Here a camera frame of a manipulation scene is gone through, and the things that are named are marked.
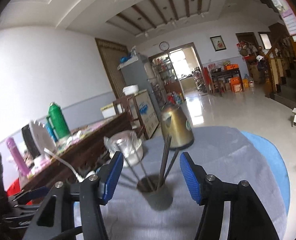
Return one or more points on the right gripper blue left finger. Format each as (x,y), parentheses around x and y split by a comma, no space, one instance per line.
(108,178)

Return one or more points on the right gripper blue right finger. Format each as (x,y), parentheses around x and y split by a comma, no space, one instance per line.
(193,175)

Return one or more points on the white power strip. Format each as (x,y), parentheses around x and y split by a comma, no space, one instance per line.
(81,178)

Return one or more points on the dark carved wooden sideboard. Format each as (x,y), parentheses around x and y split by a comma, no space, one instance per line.
(82,154)

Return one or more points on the white plastic bowl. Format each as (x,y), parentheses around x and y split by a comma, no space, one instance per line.
(128,151)

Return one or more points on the grey metal utensil cup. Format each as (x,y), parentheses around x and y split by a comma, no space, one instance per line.
(160,199)

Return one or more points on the purple thermos bottle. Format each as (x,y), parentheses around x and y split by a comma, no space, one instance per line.
(18,159)

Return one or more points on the brass electric kettle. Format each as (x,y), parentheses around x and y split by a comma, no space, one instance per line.
(175,124)

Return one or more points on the wooden chair by freezer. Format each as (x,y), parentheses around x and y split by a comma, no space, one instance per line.
(128,105)

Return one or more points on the white chest freezer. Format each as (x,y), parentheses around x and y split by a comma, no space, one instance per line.
(146,109)

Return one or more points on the white space heater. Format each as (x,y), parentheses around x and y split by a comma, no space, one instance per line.
(37,138)

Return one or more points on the blue table cloth underneath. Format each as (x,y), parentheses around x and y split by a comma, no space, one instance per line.
(275,162)

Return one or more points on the green thermos flask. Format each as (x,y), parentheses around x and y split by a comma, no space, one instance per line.
(57,121)

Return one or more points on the white rice cooker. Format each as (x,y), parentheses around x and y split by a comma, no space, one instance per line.
(129,90)

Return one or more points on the dark dining table far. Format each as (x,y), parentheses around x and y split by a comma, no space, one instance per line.
(223,79)

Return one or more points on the grey refrigerator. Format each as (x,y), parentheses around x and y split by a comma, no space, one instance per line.
(139,71)

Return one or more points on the framed flower picture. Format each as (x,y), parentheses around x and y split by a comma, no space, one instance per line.
(218,43)

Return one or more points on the round wall clock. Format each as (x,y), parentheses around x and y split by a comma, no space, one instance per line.
(164,46)

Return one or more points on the pink wall calendar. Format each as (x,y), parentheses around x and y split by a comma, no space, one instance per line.
(287,15)

